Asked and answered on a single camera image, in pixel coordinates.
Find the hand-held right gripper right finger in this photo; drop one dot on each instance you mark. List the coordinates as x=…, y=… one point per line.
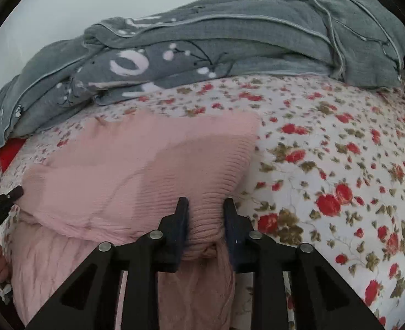
x=230, y=227

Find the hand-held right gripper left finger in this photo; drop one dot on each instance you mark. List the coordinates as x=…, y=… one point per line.
x=182, y=227

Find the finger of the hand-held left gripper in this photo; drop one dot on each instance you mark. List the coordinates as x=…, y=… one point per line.
x=14, y=192

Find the pink knit sweater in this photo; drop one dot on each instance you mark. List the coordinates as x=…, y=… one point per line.
x=120, y=172

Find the red pillow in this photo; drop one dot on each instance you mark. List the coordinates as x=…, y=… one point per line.
x=11, y=154

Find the floral bed sheet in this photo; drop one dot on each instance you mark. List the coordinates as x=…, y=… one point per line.
x=326, y=178

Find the grey printed blanket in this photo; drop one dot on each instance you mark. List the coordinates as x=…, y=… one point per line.
x=223, y=34

